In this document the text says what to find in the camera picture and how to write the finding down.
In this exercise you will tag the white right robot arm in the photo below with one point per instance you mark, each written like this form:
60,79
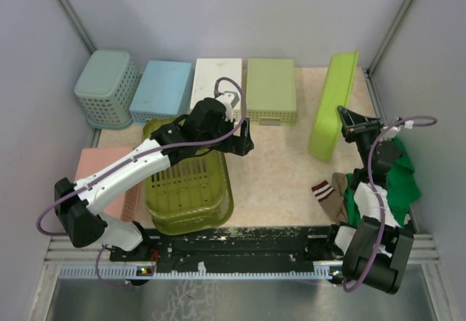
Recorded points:
376,251

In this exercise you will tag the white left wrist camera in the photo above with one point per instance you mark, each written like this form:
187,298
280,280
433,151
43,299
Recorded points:
231,100

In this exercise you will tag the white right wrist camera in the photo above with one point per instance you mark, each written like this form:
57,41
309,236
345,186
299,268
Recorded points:
399,125

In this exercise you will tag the green cloth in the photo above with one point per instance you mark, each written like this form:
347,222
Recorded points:
402,190

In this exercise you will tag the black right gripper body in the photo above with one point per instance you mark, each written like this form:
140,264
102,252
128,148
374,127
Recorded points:
365,137

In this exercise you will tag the light blue perforated basket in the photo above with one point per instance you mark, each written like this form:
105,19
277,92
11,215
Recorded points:
163,92

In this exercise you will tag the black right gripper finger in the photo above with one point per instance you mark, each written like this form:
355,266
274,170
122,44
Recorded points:
361,120
345,116

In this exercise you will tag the beige striped sock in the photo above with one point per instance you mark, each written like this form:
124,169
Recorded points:
330,196

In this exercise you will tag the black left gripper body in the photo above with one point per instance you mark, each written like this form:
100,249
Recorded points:
231,145

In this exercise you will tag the white basket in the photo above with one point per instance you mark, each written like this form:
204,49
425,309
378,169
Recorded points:
208,71

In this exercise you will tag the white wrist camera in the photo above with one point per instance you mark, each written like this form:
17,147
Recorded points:
231,100
399,125

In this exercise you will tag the large teal perforated basket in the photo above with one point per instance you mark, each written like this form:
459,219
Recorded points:
106,87

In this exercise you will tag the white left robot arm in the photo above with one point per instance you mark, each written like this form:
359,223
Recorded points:
81,204

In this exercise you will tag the aluminium frame post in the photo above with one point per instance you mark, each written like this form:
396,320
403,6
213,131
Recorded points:
389,37
77,25

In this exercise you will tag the pale green perforated basket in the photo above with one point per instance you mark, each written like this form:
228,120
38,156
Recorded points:
271,91

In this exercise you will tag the aluminium frame post left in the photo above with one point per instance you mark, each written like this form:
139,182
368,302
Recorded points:
77,25

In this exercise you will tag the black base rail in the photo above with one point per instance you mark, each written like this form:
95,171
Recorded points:
235,248

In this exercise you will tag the aluminium frame post right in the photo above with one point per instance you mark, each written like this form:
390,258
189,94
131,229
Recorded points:
389,37

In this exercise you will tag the green plastic tub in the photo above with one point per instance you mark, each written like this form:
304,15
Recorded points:
193,195

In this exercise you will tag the white slotted cable duct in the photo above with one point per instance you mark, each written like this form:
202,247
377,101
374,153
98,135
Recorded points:
323,270

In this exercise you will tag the green tub lid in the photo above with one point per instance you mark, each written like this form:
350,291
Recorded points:
337,87

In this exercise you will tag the pink perforated basket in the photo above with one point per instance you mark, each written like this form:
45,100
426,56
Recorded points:
125,206

